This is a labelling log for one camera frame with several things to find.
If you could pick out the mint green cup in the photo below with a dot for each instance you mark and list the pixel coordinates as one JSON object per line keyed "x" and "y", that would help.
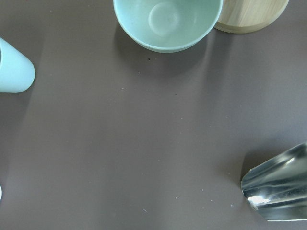
{"x": 17, "y": 72}

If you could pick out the mint green bowl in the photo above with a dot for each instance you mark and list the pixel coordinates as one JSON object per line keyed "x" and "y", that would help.
{"x": 167, "y": 26}

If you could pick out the round wooden stand base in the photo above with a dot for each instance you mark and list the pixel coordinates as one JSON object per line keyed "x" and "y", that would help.
{"x": 247, "y": 16}

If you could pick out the metal ice scoop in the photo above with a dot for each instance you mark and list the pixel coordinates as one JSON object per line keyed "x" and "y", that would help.
{"x": 277, "y": 188}

